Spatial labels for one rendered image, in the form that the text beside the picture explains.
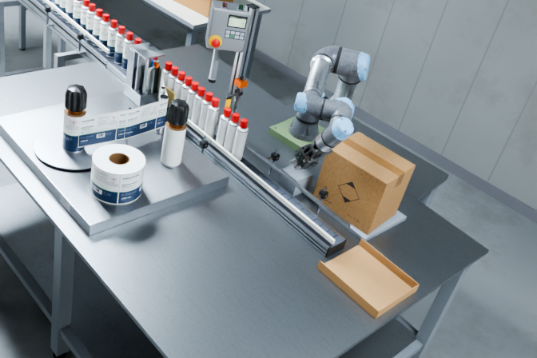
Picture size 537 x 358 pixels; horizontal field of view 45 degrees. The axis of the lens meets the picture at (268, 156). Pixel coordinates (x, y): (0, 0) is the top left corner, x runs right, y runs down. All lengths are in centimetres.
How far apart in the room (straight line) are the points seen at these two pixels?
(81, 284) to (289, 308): 116
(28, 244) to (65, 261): 67
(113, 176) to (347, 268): 96
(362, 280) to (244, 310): 51
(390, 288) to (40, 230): 176
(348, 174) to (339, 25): 283
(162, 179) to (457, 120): 285
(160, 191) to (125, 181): 21
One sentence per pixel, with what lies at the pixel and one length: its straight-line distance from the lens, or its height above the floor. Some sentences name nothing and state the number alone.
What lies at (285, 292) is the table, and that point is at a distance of 238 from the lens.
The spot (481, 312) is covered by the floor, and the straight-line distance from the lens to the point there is 400.
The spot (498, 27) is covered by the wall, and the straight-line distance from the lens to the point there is 473.
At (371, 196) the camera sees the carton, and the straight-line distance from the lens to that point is 263.
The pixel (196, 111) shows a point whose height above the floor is 97.
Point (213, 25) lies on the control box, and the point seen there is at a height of 140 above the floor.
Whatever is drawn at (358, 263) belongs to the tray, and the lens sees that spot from 260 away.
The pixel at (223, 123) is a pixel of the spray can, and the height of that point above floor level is 102.
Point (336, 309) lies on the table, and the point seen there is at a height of 83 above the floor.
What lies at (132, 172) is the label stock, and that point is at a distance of 246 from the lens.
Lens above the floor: 248
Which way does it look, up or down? 33 degrees down
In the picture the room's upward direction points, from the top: 14 degrees clockwise
